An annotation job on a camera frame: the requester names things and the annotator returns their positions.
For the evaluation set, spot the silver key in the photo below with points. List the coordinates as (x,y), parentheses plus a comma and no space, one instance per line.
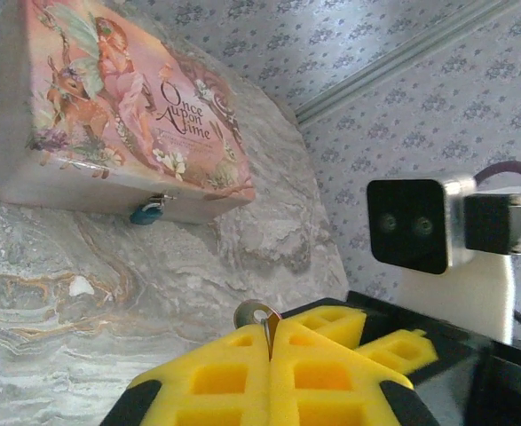
(247,313)

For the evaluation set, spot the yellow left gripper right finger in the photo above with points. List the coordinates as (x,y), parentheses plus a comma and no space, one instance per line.
(326,381)

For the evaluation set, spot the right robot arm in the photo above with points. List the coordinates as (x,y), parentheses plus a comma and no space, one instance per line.
(464,302)

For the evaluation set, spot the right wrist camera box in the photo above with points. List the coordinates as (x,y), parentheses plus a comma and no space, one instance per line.
(411,222)

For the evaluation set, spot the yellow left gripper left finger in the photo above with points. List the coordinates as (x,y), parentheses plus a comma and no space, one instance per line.
(215,381)

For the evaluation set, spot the aluminium frame post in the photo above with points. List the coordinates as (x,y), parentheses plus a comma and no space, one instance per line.
(375,66)

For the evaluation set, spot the small blue padlock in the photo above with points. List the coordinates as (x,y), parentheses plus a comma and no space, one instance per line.
(144,215)

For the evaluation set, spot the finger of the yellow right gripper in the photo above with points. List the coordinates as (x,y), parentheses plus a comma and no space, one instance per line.
(331,321)
(397,350)

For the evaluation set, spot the small silver box hasp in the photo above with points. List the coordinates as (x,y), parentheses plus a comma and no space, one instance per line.
(162,199)

